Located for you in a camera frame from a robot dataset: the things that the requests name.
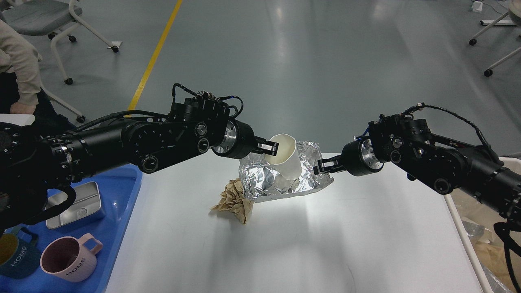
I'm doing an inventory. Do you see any white paper cup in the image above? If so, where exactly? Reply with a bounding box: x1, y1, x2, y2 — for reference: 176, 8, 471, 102
263, 133, 302, 180

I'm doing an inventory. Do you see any white side table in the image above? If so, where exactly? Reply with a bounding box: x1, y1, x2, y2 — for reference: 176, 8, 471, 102
0, 114, 35, 126

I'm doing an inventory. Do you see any grey office chair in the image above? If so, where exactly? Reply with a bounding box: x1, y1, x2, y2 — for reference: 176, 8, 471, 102
3, 0, 119, 85

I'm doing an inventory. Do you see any aluminium foil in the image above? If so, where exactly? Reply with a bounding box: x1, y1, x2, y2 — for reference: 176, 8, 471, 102
239, 141, 334, 203

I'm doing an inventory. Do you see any beige waste bin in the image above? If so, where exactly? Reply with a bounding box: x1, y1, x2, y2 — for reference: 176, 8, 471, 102
444, 156, 521, 293

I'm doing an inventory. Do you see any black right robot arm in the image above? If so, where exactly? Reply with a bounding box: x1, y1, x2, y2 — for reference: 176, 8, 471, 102
314, 103, 521, 292

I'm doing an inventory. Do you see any person in beige sweater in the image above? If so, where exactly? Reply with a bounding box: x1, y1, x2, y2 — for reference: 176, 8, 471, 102
0, 20, 76, 136

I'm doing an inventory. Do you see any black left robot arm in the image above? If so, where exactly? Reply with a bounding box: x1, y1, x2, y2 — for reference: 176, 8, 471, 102
0, 83, 279, 231

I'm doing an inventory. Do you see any white chair base right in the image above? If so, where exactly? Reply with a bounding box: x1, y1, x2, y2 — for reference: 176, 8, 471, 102
468, 0, 521, 78

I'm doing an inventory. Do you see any dark blue mug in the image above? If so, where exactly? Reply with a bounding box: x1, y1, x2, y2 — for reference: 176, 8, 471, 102
0, 226, 42, 279

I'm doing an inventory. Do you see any metal rectangular tin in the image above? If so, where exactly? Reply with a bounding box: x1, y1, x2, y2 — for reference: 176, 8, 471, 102
45, 181, 106, 232

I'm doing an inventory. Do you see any person's hand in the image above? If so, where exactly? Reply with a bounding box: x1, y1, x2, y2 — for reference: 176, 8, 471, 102
9, 102, 37, 115

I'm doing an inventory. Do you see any blue plastic tray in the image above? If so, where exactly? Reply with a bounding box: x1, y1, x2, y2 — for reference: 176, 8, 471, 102
0, 164, 142, 293

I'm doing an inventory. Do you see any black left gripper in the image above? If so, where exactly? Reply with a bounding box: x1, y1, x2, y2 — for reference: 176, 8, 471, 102
211, 120, 279, 159

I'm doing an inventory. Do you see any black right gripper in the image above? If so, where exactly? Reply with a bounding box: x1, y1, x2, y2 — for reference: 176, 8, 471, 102
314, 139, 384, 176

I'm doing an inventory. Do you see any pink mug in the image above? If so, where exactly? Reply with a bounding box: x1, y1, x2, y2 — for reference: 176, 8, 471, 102
40, 233, 103, 282

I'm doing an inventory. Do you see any brown paper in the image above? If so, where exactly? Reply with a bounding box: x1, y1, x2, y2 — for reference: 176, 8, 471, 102
210, 178, 254, 225

